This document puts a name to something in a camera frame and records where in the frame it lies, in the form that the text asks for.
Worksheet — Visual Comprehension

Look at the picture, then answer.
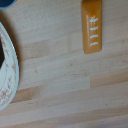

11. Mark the orange rectangular packet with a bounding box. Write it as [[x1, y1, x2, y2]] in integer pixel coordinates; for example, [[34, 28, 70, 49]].
[[81, 0, 103, 55]]

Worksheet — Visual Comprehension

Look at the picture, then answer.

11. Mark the dark blue round object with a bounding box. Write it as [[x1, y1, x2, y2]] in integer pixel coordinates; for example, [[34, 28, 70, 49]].
[[0, 0, 18, 10]]

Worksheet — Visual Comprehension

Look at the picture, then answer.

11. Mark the white floral ceramic plate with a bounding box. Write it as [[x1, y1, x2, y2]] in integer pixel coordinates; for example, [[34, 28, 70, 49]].
[[0, 22, 20, 112]]

